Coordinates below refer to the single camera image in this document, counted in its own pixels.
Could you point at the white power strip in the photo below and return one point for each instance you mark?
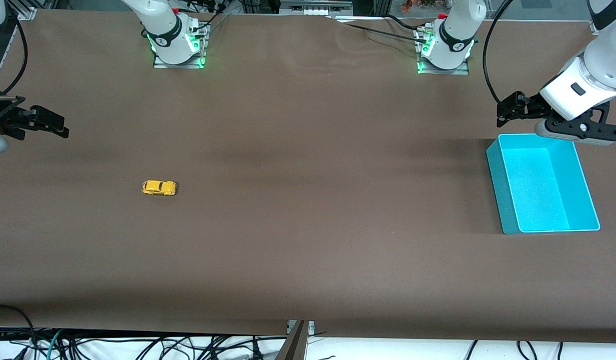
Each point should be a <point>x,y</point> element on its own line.
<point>315,9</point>

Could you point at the teal plastic bin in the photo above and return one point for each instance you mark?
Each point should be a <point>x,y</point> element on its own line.
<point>537,185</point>

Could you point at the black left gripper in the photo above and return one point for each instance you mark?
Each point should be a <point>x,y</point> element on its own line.
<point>531,106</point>

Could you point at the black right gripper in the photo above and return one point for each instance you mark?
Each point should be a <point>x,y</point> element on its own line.
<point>3,121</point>

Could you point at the orange plastic items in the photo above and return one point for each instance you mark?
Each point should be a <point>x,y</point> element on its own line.
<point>407,6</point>

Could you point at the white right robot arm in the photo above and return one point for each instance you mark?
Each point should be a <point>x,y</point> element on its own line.
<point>165,30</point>

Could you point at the aluminium frame profile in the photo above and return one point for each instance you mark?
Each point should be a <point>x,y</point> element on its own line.
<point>25,12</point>

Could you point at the brown table cover sheet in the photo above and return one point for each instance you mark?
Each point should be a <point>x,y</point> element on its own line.
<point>308,150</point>

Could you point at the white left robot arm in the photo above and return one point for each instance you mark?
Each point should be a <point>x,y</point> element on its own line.
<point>592,75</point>

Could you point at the dark metal table brace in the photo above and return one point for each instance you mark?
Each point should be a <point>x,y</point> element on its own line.
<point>294,347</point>

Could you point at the white metal bracket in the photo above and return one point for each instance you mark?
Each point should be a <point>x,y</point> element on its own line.
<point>311,327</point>

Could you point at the yellow beetle toy car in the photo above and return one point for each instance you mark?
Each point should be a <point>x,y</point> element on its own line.
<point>159,187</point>

